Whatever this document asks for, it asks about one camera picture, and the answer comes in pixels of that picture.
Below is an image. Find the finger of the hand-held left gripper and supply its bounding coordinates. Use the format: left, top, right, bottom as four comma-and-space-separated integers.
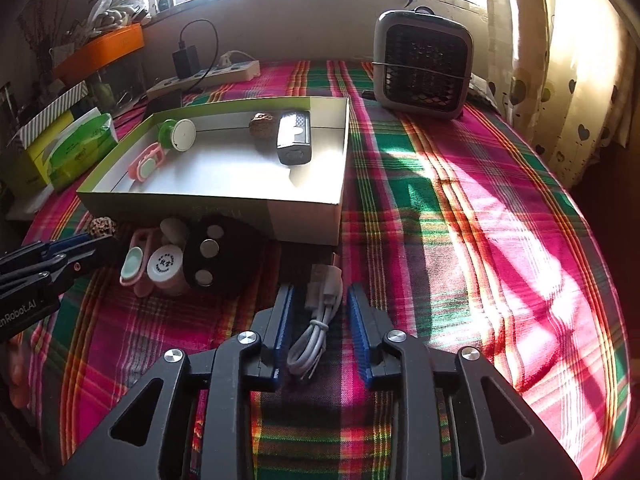
0, 232, 93, 276
0, 239, 121, 298

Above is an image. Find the white power strip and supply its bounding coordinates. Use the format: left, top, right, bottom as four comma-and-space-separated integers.
146, 60, 262, 93

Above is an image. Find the small grey heater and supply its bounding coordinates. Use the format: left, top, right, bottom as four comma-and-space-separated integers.
372, 7, 473, 121

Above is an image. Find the green and white spool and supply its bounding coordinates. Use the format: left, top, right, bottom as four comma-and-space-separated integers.
157, 117, 197, 152

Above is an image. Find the striped box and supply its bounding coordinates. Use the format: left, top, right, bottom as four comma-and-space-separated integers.
12, 82, 88, 148

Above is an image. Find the small white jar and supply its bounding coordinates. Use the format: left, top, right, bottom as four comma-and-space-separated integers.
146, 244, 193, 297

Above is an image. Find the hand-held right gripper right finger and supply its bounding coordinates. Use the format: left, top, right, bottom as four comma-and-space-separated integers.
347, 282, 583, 480

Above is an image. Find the heart print curtain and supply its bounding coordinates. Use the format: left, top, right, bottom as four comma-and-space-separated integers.
482, 0, 631, 191

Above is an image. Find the pink case with mint insert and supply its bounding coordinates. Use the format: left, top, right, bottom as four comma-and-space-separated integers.
119, 227, 153, 288

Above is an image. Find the wooden cabinet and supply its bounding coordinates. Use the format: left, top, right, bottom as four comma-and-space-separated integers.
570, 145, 640, 261

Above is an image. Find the green tissue pack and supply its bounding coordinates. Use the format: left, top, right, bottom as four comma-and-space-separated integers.
37, 107, 120, 193

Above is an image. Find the brown walnut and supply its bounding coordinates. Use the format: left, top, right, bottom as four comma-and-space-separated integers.
89, 216, 118, 240
249, 112, 278, 151

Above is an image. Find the yellow box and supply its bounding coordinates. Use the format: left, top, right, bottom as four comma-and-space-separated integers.
2, 110, 76, 191

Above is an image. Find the green and white cardboard box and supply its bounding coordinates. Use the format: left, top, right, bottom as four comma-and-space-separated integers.
76, 96, 351, 247

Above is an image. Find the black disc with metal buttons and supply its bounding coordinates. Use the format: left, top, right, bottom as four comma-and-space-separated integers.
182, 214, 261, 293

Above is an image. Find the black charger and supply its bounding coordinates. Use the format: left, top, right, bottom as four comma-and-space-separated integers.
172, 45, 198, 78

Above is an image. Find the grey pouch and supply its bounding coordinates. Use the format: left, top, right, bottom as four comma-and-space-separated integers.
470, 74, 501, 111

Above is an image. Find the white usb cable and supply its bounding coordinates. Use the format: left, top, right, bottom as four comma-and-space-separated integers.
286, 252, 346, 378

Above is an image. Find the pink plastic clip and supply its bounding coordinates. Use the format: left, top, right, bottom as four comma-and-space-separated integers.
127, 142, 166, 182

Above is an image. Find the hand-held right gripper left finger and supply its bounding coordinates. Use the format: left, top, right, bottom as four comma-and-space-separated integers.
57, 284, 295, 480

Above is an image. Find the person's left hand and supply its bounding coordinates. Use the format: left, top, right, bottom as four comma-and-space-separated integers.
6, 339, 32, 397

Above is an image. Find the white plastic bag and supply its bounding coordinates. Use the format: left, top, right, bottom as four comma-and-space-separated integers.
82, 0, 151, 31

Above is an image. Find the orange box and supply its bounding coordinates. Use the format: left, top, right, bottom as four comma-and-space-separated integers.
52, 22, 145, 81

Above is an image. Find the round pinkish white cap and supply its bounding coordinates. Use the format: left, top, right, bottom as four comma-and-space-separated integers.
160, 217, 190, 248

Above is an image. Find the black charger cable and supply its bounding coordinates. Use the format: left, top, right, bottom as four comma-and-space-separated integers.
177, 19, 221, 93

